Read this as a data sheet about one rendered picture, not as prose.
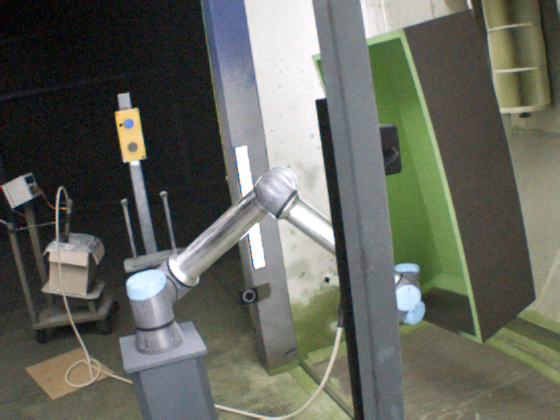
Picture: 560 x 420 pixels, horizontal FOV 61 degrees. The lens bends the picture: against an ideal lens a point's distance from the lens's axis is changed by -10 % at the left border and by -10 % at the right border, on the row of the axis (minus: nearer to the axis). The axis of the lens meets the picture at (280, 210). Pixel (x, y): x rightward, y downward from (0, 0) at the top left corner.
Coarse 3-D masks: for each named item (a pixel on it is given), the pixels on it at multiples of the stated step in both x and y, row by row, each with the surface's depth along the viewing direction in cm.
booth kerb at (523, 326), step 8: (512, 320) 269; (520, 320) 263; (528, 320) 257; (512, 328) 270; (520, 328) 264; (528, 328) 257; (536, 328) 251; (544, 328) 245; (528, 336) 258; (536, 336) 252; (544, 336) 246; (552, 336) 241; (544, 344) 247; (552, 344) 241
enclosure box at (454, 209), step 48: (384, 48) 220; (432, 48) 161; (480, 48) 171; (384, 96) 227; (432, 96) 163; (480, 96) 173; (432, 144) 167; (480, 144) 175; (432, 192) 234; (480, 192) 177; (432, 240) 247; (480, 240) 179; (432, 288) 241; (480, 288) 182; (528, 288) 196; (480, 336) 186
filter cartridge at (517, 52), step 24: (504, 0) 256; (528, 0) 252; (504, 24) 259; (528, 24) 254; (504, 48) 263; (528, 48) 257; (504, 72) 267; (528, 72) 260; (504, 96) 272; (528, 96) 264
